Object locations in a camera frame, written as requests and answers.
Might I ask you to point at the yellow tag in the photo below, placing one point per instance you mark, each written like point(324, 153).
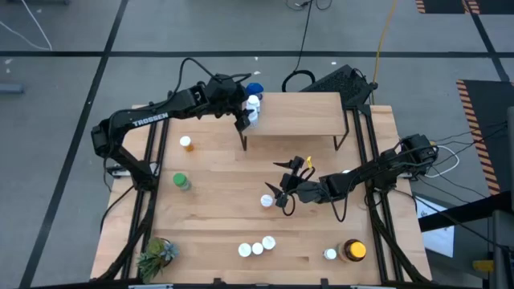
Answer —
point(308, 161)

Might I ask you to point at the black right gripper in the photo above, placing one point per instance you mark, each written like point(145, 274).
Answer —
point(295, 178)

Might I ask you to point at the amber pill vial white cap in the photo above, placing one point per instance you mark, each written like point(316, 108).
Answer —
point(185, 141)
point(244, 249)
point(266, 200)
point(268, 242)

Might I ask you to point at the small white medicine bottle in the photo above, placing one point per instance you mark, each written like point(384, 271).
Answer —
point(330, 253)

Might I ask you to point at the black metal table frame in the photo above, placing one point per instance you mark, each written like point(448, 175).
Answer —
point(160, 140)

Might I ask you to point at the potted succulent plant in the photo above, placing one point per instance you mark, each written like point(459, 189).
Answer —
point(156, 257)

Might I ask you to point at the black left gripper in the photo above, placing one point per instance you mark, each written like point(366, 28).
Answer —
point(223, 96)

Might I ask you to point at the wooden shelf black metal legs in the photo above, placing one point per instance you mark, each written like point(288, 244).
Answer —
point(297, 114)

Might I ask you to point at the black perforated computer case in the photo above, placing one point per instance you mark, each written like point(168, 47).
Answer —
point(341, 84)

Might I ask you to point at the grey floor bar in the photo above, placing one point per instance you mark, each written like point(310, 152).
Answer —
point(10, 89)

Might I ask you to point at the white display screen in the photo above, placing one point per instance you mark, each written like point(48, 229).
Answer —
point(439, 241)

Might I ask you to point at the black mat hazard stripe edge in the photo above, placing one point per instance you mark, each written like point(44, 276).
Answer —
point(494, 104)
point(441, 5)

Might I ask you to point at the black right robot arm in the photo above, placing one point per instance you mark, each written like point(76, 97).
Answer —
point(361, 176)

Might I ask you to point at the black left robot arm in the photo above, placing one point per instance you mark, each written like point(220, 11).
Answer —
point(150, 119)

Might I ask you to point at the brown bottle yellow cap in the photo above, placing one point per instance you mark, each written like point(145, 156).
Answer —
point(355, 250)

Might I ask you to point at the green medicine bottle green cap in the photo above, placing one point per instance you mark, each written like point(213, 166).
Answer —
point(180, 179)

